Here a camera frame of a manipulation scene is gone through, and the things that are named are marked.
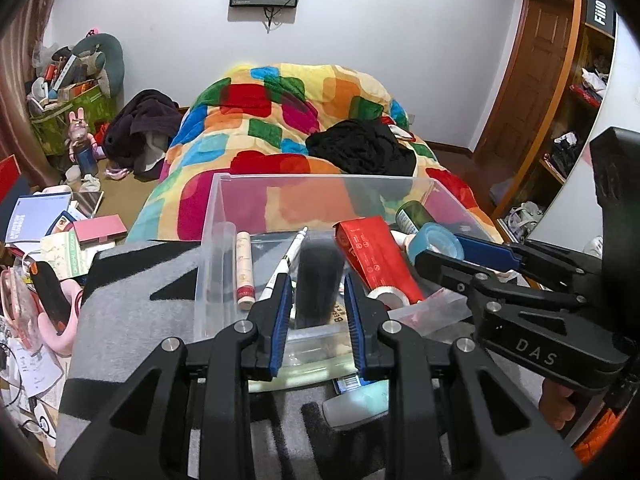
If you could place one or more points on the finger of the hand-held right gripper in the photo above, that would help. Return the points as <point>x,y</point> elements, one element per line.
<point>450,270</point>
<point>480,250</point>

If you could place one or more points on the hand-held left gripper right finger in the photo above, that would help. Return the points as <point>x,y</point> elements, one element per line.
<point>356,330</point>

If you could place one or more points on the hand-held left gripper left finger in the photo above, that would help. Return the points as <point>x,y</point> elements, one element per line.
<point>282,330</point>

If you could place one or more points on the white tape roll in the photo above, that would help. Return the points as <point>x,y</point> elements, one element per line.
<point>387,295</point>

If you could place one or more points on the peach tube with white cap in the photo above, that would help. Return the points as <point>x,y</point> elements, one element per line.
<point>401,240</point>

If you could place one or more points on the dark cylindrical bottle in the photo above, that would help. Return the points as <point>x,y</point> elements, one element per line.
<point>317,280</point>

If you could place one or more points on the green spray bottle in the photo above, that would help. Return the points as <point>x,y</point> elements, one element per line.
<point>412,215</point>

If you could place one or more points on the pink white pen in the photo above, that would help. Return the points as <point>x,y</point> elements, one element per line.
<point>287,260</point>

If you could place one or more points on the beige tube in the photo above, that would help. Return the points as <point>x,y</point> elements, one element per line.
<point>244,270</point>

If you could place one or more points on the red toothpaste tube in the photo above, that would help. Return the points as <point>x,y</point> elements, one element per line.
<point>370,255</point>

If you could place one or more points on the clear plastic storage box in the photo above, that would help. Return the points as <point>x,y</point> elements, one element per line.
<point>215,260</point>

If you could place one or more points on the person's right hand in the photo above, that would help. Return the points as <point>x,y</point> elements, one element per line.
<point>555,405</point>

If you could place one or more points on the light green tube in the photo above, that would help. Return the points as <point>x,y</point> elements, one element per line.
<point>315,360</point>

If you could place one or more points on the white sandals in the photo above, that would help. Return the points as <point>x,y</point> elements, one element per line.
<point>522,217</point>

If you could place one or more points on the small white blue box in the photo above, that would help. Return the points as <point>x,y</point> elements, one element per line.
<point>347,384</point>

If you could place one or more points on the white flat bottle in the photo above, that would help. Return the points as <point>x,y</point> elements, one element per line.
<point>355,405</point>

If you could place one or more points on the orange cloth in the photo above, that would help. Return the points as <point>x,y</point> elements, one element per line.
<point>600,435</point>

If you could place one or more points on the black clothing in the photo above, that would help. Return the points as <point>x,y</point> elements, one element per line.
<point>360,147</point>

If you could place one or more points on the grey black striped blanket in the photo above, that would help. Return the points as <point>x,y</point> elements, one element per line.
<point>125,285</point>

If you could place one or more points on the wooden shelf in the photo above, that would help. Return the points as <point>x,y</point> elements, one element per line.
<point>575,110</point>

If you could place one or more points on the wooden door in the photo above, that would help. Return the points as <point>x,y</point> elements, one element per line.
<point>530,85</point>

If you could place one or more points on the white panel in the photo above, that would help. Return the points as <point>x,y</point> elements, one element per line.
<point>600,110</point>

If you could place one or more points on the colourful patchwork blanket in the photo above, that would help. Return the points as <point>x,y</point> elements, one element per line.
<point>240,125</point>

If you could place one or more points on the pink flat box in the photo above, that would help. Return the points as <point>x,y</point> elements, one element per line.
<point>97,230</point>

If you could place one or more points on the green printed paper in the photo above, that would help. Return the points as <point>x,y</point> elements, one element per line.
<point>70,255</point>

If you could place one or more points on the brown notebook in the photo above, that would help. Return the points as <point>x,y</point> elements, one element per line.
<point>87,203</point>

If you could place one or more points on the pink black handheld device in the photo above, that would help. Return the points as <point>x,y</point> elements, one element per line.
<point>52,295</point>

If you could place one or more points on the dark maroon clothing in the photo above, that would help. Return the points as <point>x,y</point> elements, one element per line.
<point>140,130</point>

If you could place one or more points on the white papers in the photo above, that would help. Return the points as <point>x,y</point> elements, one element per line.
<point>35,370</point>

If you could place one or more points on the black sign box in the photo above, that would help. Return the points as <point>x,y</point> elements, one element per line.
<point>600,12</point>

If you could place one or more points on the pink transparent pouch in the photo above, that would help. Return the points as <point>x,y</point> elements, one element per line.
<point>15,305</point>

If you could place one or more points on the blue white notebook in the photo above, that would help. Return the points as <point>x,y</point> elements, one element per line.
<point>35,217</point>

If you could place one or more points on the pink bunny toy bottle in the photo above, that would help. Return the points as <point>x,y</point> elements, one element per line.
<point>82,145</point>

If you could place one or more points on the green storage bag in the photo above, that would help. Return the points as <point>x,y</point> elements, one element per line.
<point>50,130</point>

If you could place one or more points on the red box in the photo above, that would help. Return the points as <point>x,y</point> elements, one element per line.
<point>7,180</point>

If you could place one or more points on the grey green neck pillow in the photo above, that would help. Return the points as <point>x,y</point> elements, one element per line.
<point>107,55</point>

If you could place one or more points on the striped brown curtain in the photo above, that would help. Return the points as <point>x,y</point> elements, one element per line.
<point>20,75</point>

